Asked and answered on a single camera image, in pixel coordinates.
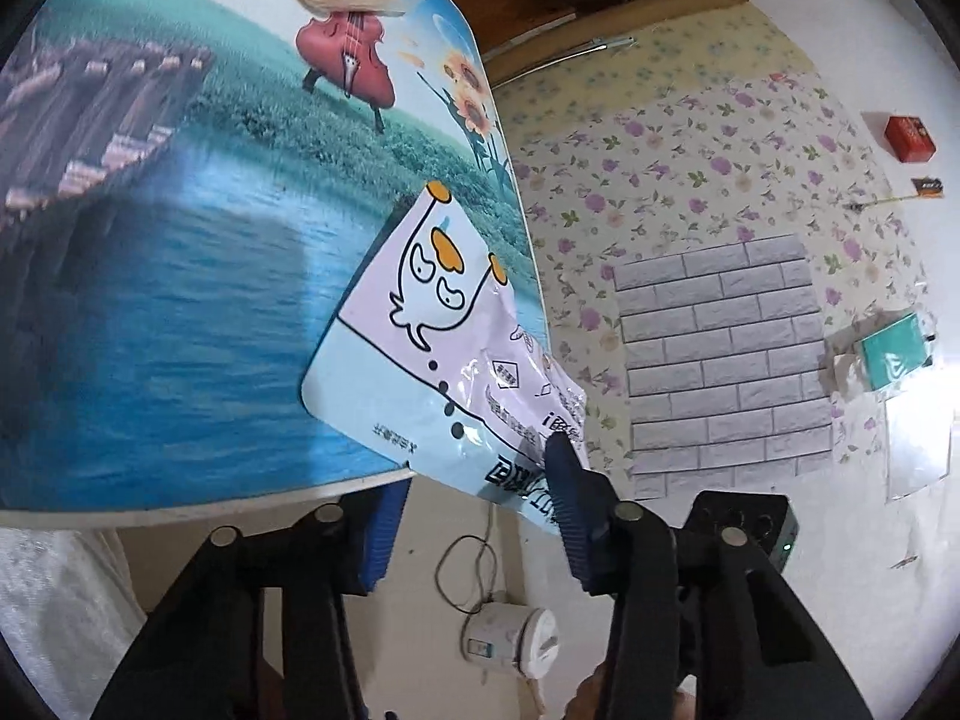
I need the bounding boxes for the white cartoon print packet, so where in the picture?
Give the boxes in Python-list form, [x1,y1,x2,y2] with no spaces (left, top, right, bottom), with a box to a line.
[300,180,590,537]

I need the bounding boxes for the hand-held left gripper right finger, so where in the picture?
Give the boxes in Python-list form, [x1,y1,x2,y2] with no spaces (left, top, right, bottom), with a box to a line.
[544,431,875,720]

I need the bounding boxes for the person's right hand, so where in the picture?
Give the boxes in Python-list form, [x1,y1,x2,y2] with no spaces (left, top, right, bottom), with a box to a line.
[574,664,623,720]

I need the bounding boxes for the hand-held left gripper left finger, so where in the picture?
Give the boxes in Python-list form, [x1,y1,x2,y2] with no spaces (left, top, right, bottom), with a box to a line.
[90,476,412,720]

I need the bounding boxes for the teal box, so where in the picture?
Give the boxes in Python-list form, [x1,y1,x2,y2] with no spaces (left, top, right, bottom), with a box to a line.
[855,313,937,392]

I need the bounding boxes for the thin dark cable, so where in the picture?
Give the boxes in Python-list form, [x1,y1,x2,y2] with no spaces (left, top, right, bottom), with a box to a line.
[436,499,503,612]

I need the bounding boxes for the small red box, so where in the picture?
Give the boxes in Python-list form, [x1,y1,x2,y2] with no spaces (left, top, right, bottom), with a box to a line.
[883,115,938,164]

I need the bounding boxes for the clear plastic sheet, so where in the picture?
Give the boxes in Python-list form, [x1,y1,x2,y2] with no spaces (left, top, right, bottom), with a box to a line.
[883,390,960,503]

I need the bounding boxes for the grey brick wall panel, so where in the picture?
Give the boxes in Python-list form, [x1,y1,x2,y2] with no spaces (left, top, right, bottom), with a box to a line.
[611,234,835,502]

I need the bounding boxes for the white round floor appliance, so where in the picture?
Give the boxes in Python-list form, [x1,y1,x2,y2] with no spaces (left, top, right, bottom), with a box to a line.
[460,604,560,680]

